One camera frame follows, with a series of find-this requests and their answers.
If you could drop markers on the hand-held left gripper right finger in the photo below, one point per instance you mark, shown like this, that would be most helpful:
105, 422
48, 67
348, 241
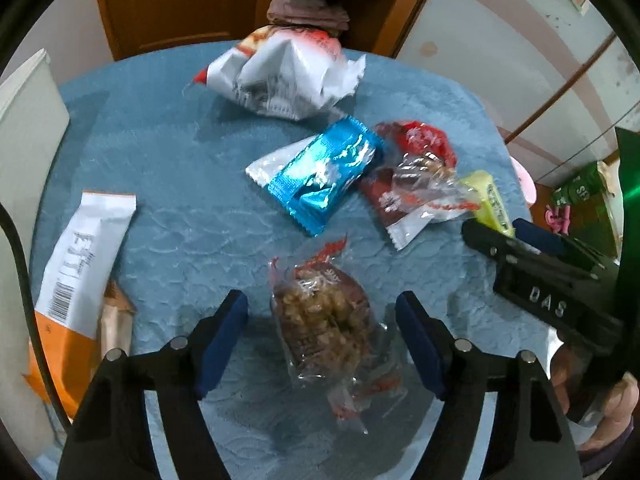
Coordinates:
422, 345

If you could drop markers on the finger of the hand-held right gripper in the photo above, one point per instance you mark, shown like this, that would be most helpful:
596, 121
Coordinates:
539, 238
485, 240

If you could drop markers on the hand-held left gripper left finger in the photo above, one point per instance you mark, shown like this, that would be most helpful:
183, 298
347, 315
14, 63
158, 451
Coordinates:
222, 340

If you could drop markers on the yellow green snack packet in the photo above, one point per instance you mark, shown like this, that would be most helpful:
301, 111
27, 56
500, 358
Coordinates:
487, 197

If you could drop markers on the red clear candy packet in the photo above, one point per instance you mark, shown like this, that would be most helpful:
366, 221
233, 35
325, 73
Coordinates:
415, 180

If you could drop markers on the clear nut snack packet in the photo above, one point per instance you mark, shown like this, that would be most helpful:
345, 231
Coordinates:
320, 320

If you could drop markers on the orange white snack packet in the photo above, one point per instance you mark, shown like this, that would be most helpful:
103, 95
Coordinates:
75, 285

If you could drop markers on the shiny blue snack packet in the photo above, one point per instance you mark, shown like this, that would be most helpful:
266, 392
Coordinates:
325, 175

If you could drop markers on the white snack bag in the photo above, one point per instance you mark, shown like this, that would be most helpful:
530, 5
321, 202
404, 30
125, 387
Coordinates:
280, 70

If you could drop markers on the white plastic storage box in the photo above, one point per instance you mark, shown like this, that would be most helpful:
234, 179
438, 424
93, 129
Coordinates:
30, 125

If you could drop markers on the person's right hand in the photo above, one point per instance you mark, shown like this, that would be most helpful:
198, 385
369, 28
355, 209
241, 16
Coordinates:
617, 410

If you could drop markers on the pink toy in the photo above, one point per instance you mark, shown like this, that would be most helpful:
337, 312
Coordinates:
557, 217

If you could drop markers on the pink plastic stool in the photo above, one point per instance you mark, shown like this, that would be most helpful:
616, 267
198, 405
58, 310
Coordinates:
525, 185

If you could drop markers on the green bag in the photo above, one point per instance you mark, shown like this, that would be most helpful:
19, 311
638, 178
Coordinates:
585, 185

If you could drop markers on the flowered sliding door wardrobe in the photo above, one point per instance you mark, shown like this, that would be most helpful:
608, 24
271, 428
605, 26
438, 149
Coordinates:
500, 60

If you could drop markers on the wooden corner shelf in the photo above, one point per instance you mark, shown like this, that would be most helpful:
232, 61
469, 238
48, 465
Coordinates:
380, 10

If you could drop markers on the folded pink cloths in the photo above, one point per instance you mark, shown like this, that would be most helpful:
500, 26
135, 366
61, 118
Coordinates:
305, 10

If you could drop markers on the brown wooden door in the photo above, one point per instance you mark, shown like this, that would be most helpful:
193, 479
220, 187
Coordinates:
175, 5

